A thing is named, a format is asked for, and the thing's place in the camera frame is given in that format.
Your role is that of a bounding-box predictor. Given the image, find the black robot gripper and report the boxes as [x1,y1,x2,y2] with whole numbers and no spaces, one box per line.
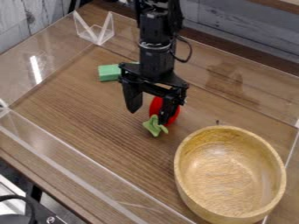
[119,41,189,126]

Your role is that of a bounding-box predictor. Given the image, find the red toy strawberry green leaves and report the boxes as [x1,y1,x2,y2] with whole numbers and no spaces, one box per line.
[143,96,181,137]

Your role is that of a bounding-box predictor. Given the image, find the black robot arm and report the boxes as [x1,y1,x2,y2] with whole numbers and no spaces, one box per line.
[119,0,193,125]

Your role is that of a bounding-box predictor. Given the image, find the green rectangular block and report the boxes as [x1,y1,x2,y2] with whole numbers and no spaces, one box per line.
[98,62,125,82]

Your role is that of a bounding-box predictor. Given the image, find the wooden bowl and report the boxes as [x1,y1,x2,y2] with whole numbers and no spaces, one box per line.
[174,125,286,224]

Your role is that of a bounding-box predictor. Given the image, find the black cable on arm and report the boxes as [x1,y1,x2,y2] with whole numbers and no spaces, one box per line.
[170,34,194,64]

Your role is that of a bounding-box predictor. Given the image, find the clear acrylic enclosure wall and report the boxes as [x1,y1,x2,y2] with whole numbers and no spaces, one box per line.
[0,3,299,224]

